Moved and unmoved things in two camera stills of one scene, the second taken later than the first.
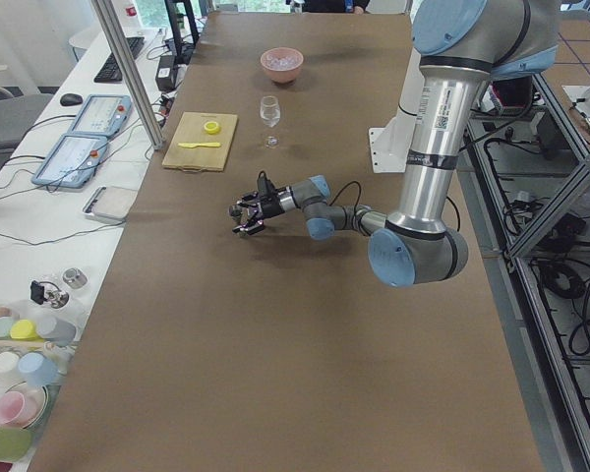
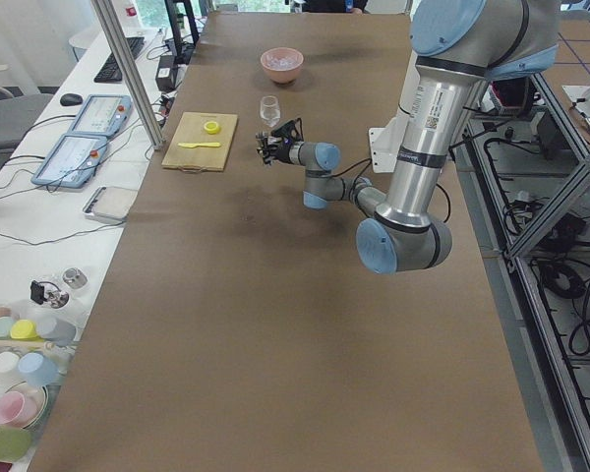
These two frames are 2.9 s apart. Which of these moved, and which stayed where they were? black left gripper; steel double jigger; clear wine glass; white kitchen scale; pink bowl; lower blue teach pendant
Moved: black left gripper; steel double jigger
Stayed: clear wine glass; lower blue teach pendant; pink bowl; white kitchen scale
